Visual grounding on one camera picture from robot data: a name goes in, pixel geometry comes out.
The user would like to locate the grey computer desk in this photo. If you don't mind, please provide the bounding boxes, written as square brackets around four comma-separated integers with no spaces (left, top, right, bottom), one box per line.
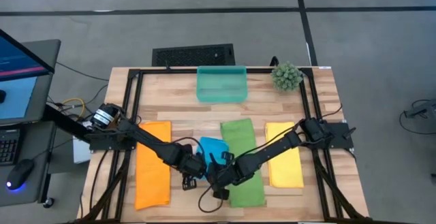
[0,39,62,207]

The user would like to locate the artificial green potted plant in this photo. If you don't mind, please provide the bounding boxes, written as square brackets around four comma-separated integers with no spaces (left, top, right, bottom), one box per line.
[270,61,305,93]

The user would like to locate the green microfiber towel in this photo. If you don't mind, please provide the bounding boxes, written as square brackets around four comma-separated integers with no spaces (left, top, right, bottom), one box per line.
[219,117,267,209]

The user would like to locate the black perforated computer case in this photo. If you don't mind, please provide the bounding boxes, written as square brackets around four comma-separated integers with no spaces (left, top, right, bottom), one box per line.
[151,43,236,67]

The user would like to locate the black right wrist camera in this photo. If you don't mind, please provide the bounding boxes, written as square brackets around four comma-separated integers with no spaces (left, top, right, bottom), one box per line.
[213,189,230,201]

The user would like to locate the white box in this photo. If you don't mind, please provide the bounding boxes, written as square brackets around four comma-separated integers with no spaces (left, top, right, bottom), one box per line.
[72,136,93,165]

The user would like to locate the black aluminium table frame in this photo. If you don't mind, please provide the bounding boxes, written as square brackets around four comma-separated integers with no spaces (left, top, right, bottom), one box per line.
[73,67,375,224]

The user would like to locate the blue microfiber towel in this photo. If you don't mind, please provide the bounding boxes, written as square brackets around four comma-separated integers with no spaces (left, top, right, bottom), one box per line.
[196,135,230,181]

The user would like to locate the blue screen desk monitor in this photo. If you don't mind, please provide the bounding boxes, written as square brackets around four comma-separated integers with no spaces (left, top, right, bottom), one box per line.
[0,29,57,127]

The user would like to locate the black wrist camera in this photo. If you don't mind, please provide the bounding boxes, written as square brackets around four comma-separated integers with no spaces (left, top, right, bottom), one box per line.
[181,176,198,191]
[213,189,230,201]

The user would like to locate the black floor stand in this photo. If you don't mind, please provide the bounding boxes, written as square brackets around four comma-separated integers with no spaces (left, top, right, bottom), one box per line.
[399,97,436,136]

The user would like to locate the black floor cable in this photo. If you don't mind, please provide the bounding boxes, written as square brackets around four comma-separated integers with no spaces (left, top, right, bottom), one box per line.
[55,61,110,82]

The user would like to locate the yellow cable loop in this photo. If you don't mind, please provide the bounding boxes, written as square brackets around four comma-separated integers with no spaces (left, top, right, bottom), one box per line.
[61,97,87,121]

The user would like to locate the orange microfiber towel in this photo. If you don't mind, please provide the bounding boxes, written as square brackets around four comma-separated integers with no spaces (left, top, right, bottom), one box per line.
[134,120,172,212]

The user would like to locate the black diagonal bar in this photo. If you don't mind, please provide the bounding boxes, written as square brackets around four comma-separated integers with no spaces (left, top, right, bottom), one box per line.
[42,103,91,142]

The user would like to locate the black computer mouse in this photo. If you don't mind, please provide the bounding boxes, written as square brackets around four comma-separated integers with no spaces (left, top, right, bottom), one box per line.
[5,158,35,191]

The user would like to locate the yellow microfiber towel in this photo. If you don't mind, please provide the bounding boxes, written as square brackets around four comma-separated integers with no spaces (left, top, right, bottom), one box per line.
[264,121,305,189]

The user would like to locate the teal translucent plastic basket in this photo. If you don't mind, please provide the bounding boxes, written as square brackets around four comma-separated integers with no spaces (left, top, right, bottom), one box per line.
[196,65,249,103]

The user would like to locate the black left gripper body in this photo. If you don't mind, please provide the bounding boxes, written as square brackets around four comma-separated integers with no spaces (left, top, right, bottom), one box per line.
[175,148,208,181]

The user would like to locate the black keyboard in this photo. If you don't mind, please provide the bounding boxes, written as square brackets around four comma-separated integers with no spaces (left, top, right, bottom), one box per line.
[0,127,20,167]

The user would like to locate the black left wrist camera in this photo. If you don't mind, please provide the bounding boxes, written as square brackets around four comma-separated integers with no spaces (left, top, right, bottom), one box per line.
[181,176,198,191]

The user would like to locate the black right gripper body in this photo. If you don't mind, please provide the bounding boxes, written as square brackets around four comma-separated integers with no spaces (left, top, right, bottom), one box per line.
[216,159,255,189]

